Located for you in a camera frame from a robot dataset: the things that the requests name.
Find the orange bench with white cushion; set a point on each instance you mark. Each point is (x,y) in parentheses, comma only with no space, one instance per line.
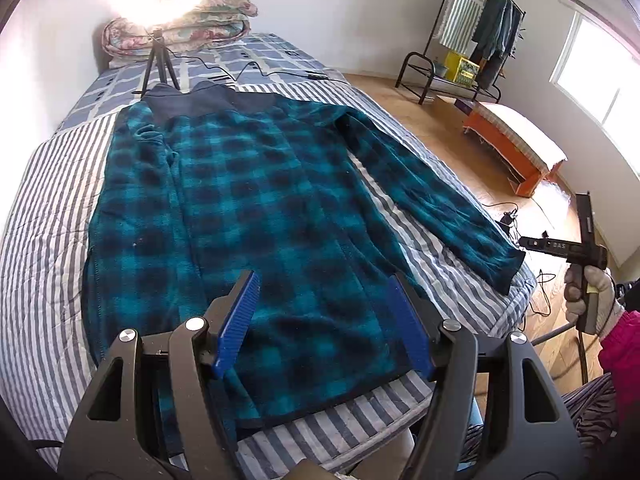
(530,154)

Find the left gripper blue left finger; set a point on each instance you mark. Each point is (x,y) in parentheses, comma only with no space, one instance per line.
(228,318)

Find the striped hanging cloth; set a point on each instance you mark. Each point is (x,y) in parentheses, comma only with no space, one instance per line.
(456,24)

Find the striped blue white quilt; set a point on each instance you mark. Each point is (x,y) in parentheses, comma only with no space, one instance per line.
(46,363)

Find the dark green hanging clothes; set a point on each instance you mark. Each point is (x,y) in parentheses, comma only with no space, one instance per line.
(494,39)

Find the striped trouser legs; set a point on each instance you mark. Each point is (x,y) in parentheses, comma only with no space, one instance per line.
(592,409)

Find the folded floral comforter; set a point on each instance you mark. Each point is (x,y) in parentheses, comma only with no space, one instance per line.
(210,23)

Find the blue checkered bed sheet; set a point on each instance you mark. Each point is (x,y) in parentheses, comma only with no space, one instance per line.
(257,58)

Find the black clothes rack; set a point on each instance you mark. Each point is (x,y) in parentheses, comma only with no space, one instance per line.
(466,50)

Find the window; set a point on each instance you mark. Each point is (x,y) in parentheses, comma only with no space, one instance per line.
(601,76)

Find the yellow box on rack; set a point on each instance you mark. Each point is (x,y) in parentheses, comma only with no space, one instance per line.
(460,70)

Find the right forearm pink sleeve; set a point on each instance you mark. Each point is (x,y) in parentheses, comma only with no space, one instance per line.
(619,357)

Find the teal plaid fleece jacket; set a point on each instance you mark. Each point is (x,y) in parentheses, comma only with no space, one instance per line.
(201,186)

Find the black tripod stand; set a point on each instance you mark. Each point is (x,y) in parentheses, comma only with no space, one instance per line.
(159,58)

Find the right hand white glove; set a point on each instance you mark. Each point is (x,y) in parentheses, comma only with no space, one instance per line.
(591,285)

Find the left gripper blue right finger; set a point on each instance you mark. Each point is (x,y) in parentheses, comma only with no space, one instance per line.
(417,324)

